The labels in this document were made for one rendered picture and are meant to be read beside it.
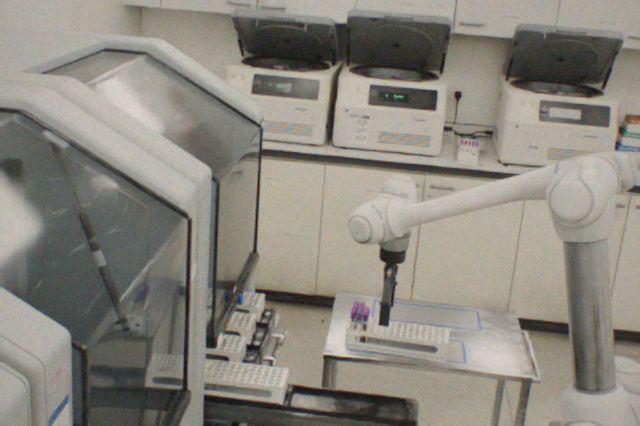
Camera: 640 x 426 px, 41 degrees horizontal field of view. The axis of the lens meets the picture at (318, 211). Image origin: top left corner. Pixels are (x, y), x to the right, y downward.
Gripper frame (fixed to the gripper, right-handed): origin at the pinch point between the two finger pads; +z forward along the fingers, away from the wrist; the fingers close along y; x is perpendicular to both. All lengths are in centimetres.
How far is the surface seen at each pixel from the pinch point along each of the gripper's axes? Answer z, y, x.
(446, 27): -61, 216, -3
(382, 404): 12.7, -30.0, -3.3
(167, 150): -55, -51, 50
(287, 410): 12.6, -40.3, 20.2
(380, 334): 4.9, -5.0, 0.7
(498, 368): 11.0, -3.4, -33.8
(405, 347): 10.5, 0.2, -6.7
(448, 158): 3, 201, -12
